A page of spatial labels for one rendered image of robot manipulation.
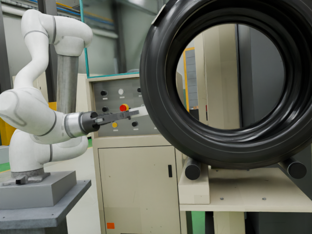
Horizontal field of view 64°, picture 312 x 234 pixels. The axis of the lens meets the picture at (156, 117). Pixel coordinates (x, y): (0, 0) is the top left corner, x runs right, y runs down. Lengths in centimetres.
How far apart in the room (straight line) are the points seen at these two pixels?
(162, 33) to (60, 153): 94
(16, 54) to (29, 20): 834
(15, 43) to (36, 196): 857
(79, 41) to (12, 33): 846
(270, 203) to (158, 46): 54
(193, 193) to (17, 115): 55
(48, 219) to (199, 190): 71
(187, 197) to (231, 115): 45
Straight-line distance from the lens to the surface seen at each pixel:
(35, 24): 129
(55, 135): 93
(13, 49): 963
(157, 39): 74
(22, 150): 141
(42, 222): 126
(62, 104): 140
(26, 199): 139
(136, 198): 160
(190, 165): 75
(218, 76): 109
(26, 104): 81
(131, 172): 155
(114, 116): 84
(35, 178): 142
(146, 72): 74
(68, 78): 137
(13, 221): 131
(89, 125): 89
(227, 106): 109
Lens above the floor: 112
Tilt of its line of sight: 4 degrees down
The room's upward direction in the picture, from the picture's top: 4 degrees counter-clockwise
